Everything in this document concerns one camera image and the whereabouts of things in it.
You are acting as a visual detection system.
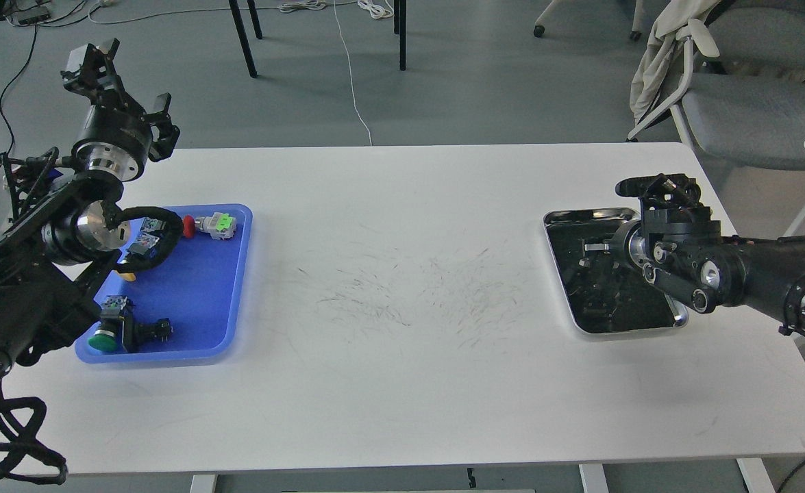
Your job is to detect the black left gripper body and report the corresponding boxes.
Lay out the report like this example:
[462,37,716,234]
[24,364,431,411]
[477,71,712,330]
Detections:
[71,104,153,182]

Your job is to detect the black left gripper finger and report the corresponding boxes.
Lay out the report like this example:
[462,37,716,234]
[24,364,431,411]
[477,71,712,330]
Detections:
[61,38,143,116]
[145,93,180,162]

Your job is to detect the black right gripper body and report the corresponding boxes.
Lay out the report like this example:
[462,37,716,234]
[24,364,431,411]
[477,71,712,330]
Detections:
[608,174,722,269]

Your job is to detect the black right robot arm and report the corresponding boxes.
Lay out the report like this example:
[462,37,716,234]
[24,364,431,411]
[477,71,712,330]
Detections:
[577,173,805,338]

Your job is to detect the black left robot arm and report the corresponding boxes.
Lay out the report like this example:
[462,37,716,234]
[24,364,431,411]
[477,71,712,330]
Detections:
[0,38,185,485]

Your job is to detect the grey green connector part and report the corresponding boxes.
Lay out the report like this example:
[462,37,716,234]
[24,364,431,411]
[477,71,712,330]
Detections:
[193,212,238,240]

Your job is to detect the silver metal tray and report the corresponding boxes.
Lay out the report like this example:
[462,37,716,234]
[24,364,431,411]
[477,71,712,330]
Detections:
[543,208,689,337]

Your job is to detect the black table legs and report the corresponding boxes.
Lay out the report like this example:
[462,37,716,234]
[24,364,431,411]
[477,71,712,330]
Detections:
[227,0,406,78]

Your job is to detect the grey office chair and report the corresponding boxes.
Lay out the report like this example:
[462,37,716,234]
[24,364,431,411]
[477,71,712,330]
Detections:
[627,1,805,171]

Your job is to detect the beige jacket on chair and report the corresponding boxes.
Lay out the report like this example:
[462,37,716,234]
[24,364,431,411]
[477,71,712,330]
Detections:
[630,1,719,123]

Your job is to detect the blue plastic tray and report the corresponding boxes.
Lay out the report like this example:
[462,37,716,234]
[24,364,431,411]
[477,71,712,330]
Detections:
[75,203,253,364]

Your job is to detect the red push button switch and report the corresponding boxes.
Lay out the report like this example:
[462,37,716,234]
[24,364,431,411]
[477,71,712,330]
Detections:
[140,215,196,239]

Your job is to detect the yellow push button switch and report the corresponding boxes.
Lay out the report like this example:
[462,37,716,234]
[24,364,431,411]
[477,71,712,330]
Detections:
[114,233,161,283]

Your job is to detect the black cable on floor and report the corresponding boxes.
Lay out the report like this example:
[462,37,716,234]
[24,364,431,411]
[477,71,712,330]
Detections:
[0,0,95,264]

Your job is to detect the small black switch part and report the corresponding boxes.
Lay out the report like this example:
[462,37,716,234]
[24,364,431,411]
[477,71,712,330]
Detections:
[133,318,173,344]

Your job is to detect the green push button switch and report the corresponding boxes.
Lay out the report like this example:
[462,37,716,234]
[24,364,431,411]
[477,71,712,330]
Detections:
[87,294,135,353]

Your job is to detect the white cable on floor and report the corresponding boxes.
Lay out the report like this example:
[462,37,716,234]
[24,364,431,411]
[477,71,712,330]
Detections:
[87,0,395,147]

